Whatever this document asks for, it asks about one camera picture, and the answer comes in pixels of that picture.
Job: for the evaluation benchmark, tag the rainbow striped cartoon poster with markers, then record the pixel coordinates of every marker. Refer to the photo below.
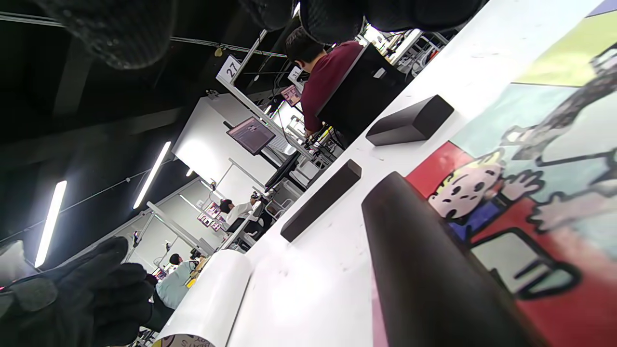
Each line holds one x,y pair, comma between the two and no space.
554,299

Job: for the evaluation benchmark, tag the black computer tower on stand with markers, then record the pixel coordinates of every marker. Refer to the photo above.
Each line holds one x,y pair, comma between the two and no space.
361,96

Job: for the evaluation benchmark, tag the person's right hand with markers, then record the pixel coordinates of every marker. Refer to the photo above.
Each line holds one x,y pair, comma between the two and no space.
120,33

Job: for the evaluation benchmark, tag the person's left hand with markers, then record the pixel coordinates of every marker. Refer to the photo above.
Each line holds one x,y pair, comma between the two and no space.
72,308

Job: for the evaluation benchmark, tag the small white numbered sign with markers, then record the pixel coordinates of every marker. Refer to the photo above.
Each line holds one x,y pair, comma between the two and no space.
295,73

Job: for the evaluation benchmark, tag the large computer monitor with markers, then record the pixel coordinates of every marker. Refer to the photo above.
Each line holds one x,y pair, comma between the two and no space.
250,136

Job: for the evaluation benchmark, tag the large white numbered sign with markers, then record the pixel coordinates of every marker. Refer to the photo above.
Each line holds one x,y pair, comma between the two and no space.
229,69

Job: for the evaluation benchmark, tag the white-backed blue cartoon poster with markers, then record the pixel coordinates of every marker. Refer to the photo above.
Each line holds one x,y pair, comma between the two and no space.
207,299

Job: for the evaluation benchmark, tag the white partition panel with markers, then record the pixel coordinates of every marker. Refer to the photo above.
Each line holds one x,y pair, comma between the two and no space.
207,140

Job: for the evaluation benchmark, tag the long ceiling light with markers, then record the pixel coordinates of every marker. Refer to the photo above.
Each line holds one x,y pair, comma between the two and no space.
50,224
152,174

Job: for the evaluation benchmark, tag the dark wooden paperweight block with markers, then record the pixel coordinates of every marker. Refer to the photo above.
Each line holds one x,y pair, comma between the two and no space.
405,125
424,279
320,200

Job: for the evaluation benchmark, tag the small computer monitor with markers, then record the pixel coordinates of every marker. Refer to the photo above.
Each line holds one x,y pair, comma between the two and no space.
291,95

